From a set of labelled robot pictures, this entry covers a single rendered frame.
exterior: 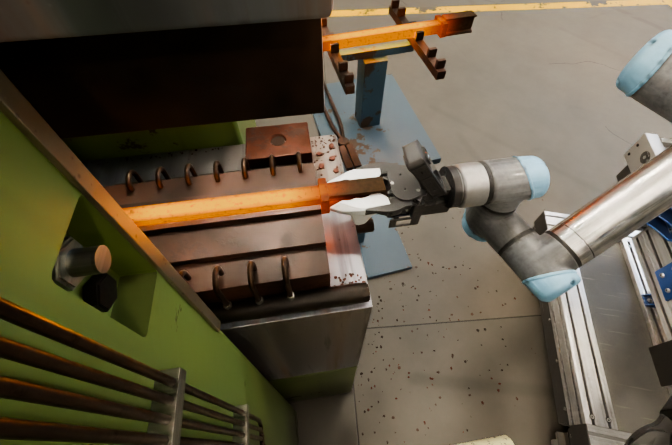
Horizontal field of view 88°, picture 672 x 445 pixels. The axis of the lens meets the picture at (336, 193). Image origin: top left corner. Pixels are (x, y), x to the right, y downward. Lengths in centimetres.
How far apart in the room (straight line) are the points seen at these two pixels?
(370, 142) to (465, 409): 100
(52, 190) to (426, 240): 159
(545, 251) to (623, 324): 96
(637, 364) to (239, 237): 136
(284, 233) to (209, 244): 11
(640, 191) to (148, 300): 69
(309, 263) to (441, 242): 125
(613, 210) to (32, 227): 70
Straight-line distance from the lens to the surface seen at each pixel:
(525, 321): 169
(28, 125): 20
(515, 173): 63
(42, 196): 21
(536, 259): 68
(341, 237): 61
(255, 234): 54
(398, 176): 57
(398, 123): 107
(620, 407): 151
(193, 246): 55
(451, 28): 100
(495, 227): 69
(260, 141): 67
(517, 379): 161
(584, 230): 70
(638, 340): 163
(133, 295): 30
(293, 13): 17
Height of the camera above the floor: 144
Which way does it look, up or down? 53 degrees down
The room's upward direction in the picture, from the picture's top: straight up
